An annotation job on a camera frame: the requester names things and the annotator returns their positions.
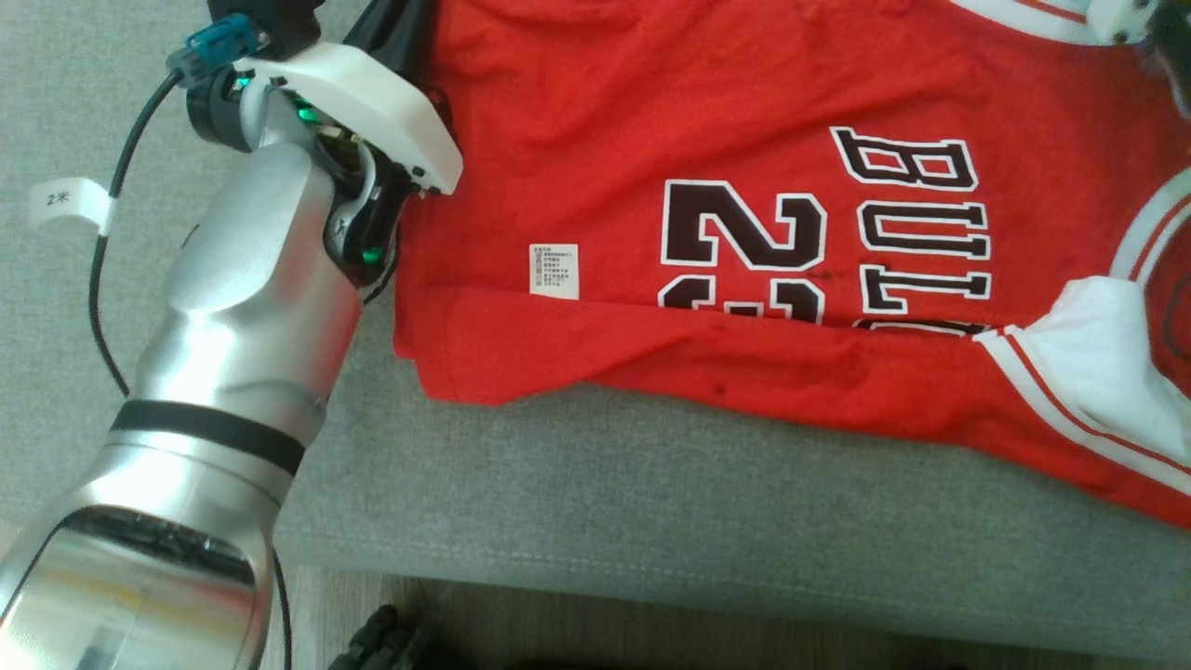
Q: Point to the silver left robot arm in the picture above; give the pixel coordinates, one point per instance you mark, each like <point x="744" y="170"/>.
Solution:
<point x="242" y="307"/>

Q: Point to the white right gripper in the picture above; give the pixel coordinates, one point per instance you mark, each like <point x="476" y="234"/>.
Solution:
<point x="1121" y="19"/>

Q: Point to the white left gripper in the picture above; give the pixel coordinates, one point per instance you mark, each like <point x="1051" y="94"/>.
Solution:
<point x="372" y="93"/>

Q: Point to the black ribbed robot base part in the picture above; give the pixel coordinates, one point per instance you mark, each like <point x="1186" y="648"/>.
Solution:
<point x="386" y="642"/>

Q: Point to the red basketball jersey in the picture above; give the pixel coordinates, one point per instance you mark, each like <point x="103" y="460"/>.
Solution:
<point x="605" y="140"/>

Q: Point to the grey sofa seat cushion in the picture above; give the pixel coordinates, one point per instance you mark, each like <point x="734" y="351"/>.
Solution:
<point x="651" y="521"/>

